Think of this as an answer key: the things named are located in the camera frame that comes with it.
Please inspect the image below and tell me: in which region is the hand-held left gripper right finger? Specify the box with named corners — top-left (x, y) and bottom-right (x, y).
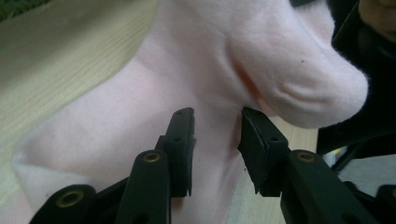
top-left (237, 106), bottom-right (290, 198)

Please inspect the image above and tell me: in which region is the pink sock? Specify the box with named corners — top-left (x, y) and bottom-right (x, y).
top-left (225, 0), bottom-right (370, 130)
top-left (0, 0), bottom-right (335, 224)

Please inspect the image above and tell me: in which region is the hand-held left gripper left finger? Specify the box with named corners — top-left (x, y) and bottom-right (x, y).
top-left (154, 106), bottom-right (197, 199)

